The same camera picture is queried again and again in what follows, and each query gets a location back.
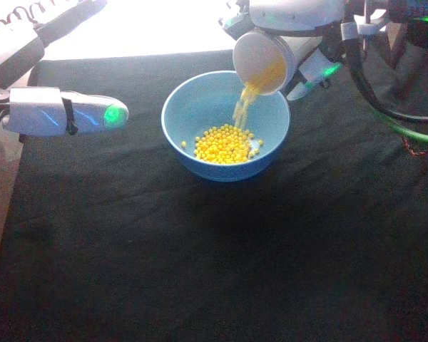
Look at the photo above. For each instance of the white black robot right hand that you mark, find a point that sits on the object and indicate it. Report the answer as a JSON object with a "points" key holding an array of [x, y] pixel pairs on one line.
{"points": [[299, 14]]}

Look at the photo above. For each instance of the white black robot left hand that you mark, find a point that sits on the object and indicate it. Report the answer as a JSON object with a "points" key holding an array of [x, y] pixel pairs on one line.
{"points": [[35, 114]]}

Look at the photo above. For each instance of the white cup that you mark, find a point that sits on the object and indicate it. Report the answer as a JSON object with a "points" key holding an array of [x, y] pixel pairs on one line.
{"points": [[257, 57]]}

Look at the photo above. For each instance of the yellow beads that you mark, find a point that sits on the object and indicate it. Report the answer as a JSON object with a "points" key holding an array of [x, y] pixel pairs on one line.
{"points": [[221, 146]]}

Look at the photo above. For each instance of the blue bowl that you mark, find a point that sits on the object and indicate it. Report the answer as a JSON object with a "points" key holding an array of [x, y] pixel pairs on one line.
{"points": [[185, 117]]}

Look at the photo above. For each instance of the black table cloth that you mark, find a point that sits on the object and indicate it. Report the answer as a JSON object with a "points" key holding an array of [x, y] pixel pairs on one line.
{"points": [[199, 256]]}

